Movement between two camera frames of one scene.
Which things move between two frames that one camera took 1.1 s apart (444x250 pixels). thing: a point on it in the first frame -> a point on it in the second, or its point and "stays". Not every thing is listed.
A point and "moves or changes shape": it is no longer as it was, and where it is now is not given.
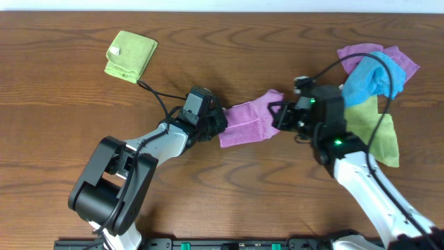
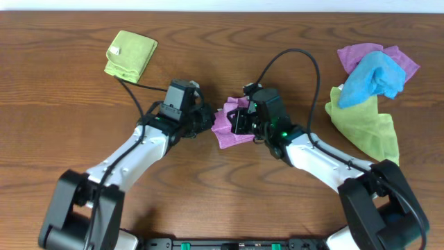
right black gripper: [289, 116] -> [238, 121]
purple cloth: [250, 121] moves or changes shape
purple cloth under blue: [349, 63] stays
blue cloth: [370, 77] stays
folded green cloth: [129, 55] stays
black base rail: [209, 244] stays
